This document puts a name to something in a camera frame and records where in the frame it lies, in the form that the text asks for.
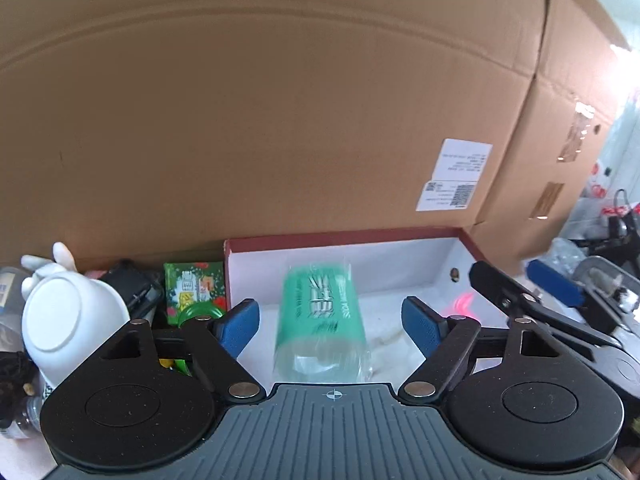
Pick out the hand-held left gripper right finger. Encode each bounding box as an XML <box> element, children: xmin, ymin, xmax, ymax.
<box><xmin>397</xmin><ymin>296</ymin><xmax>563</xmax><ymax>404</ymax></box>

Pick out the green printed packet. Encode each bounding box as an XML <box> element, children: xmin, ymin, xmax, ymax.
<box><xmin>164</xmin><ymin>261</ymin><xmax>227</xmax><ymax>330</ymax></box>

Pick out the large cardboard box white label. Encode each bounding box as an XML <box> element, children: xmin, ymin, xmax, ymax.
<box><xmin>0</xmin><ymin>0</ymin><xmax>551</xmax><ymax>272</ymax></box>

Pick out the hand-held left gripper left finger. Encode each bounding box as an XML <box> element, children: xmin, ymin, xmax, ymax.
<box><xmin>96</xmin><ymin>298</ymin><xmax>266</xmax><ymax>404</ymax></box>

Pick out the green round lid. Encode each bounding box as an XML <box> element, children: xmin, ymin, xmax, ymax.
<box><xmin>177</xmin><ymin>302</ymin><xmax>226</xmax><ymax>330</ymax></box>

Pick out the grey metal object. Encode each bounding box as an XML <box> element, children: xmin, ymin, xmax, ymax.
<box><xmin>574</xmin><ymin>255</ymin><xmax>638</xmax><ymax>313</ymax></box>

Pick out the black device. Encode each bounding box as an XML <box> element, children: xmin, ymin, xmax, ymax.
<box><xmin>575</xmin><ymin>202</ymin><xmax>640</xmax><ymax>263</ymax></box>

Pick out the red shoe box white inside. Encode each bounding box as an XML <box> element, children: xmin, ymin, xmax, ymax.
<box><xmin>223</xmin><ymin>226</ymin><xmax>525</xmax><ymax>386</ymax></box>

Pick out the large cardboard box brown tape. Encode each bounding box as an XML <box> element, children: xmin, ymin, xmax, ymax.
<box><xmin>472</xmin><ymin>0</ymin><xmax>633</xmax><ymax>275</ymax></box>

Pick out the clear plastic bag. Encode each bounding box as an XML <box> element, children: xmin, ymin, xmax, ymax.
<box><xmin>550</xmin><ymin>237</ymin><xmax>590</xmax><ymax>275</ymax></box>

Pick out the clear bottle green label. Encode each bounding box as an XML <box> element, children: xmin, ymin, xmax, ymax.
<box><xmin>272</xmin><ymin>259</ymin><xmax>375</xmax><ymax>387</ymax></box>

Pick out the clear plastic bottle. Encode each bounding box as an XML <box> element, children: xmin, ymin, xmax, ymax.
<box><xmin>0</xmin><ymin>266</ymin><xmax>36</xmax><ymax>353</ymax></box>

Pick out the white shipping label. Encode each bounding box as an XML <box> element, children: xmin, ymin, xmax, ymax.
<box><xmin>416</xmin><ymin>138</ymin><xmax>494</xmax><ymax>212</ymax></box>

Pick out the white ceramic cup with ears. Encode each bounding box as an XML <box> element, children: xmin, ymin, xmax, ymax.
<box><xmin>20</xmin><ymin>242</ymin><xmax>134</xmax><ymax>402</ymax></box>

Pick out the red white packaging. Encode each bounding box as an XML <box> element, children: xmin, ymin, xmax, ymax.
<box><xmin>590</xmin><ymin>160</ymin><xmax>623</xmax><ymax>217</ymax></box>

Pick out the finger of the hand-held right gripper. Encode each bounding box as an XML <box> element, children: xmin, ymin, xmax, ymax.
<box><xmin>469</xmin><ymin>260</ymin><xmax>623</xmax><ymax>348</ymax></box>
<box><xmin>527</xmin><ymin>258</ymin><xmax>621</xmax><ymax>333</ymax></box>

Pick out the dark fuzzy object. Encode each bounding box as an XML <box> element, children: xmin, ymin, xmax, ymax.
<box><xmin>0</xmin><ymin>350</ymin><xmax>42</xmax><ymax>413</ymax></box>

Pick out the black case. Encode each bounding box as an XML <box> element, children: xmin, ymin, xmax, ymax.
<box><xmin>97</xmin><ymin>259</ymin><xmax>167</xmax><ymax>327</ymax></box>

